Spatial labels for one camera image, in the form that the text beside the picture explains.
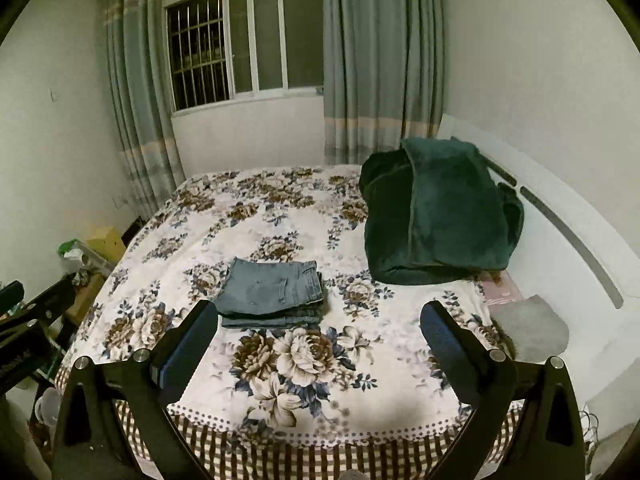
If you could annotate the pink pillow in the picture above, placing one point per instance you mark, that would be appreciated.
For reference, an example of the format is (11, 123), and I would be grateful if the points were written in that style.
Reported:
(498, 288)

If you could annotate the brown cardboard box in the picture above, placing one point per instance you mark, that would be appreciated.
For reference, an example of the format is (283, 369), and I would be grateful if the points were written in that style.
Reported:
(84, 299)

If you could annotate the grey striped curtain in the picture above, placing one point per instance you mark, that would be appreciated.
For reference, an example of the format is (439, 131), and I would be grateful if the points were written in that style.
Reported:
(139, 90)
(383, 75)

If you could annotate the right grey striped curtain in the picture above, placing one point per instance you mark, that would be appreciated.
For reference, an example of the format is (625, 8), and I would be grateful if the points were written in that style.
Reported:
(383, 75)

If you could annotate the yellow cardboard box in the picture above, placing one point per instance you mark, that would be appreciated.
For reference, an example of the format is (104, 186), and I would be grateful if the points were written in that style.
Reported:
(108, 243)

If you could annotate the white framed barred window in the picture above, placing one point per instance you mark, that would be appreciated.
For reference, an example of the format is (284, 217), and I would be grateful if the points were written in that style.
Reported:
(228, 50)

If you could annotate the left grey striped curtain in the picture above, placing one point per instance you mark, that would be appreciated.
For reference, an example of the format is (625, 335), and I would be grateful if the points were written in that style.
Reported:
(139, 90)

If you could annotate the grey folded cloth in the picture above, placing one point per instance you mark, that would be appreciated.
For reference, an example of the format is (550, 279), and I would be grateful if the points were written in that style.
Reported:
(530, 328)

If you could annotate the white bed headboard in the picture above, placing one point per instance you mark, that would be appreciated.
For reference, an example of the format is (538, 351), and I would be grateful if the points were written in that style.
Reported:
(573, 258)

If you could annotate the floral bed sheet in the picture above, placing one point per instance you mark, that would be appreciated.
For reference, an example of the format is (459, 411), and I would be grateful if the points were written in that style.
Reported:
(317, 367)

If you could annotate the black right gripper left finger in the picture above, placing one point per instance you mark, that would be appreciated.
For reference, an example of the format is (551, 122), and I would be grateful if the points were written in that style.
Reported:
(89, 442)

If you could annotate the green white plastic bag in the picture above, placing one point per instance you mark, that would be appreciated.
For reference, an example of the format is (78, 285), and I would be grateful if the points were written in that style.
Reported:
(81, 256)

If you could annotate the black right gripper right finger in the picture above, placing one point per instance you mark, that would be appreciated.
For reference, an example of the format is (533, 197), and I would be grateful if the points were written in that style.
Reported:
(547, 442)

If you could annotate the dark green plush blanket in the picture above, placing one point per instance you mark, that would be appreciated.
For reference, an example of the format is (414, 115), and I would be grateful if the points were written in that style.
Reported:
(435, 215)

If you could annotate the blue denim jeans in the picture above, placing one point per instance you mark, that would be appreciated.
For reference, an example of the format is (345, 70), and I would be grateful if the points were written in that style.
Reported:
(271, 295)

